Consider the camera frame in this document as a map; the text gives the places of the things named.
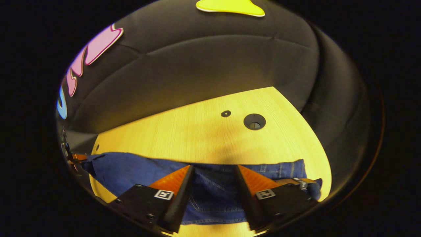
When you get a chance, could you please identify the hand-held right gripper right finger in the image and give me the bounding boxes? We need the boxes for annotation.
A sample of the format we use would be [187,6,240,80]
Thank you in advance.
[234,165,319,232]

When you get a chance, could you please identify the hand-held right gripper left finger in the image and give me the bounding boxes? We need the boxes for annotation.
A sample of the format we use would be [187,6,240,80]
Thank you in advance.
[109,165,194,235]

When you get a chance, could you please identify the blue denim jeans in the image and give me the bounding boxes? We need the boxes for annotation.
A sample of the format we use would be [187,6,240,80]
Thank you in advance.
[81,151,323,226]

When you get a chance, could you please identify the black backdrop cloth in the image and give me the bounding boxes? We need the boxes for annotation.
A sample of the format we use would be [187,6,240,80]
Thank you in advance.
[56,0,372,198]

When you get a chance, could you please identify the black round cable grommet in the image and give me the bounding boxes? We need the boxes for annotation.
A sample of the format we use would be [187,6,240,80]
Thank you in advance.
[243,114,266,131]

